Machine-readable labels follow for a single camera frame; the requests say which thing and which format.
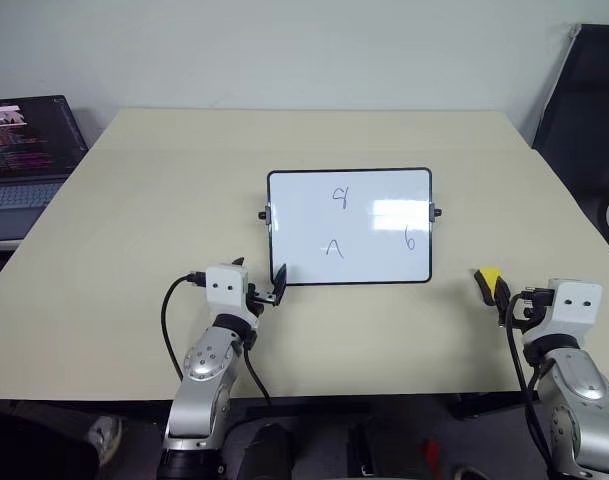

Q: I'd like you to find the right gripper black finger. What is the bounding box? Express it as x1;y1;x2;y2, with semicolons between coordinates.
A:
492;277;511;330
472;269;496;308

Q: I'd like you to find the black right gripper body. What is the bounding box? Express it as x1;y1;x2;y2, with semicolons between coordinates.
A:
505;288;553;332

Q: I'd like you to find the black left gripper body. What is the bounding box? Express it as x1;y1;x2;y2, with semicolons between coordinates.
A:
245;282;280;317

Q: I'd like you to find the small black-framed whiteboard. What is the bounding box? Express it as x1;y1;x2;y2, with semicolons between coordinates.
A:
257;167;444;287

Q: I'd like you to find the black office chair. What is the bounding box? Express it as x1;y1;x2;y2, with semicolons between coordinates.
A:
530;23;609;251

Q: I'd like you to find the grey shoe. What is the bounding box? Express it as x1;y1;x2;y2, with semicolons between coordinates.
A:
86;415;124;465

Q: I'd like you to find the open grey laptop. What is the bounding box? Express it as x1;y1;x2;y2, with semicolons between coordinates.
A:
0;94;91;246

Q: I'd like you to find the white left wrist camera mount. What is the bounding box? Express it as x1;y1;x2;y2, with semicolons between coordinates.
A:
204;263;250;318

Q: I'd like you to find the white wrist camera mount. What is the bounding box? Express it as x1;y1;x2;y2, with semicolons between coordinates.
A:
532;277;603;345
204;263;250;318

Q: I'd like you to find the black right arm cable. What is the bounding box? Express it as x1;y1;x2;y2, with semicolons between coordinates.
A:
503;287;556;471

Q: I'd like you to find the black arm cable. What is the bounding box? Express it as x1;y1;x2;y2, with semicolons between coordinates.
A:
503;287;556;471
159;271;273;406

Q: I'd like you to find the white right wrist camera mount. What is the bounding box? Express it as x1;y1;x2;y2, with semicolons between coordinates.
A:
532;277;603;345

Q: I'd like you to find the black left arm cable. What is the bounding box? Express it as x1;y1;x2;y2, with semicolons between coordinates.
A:
159;271;273;406

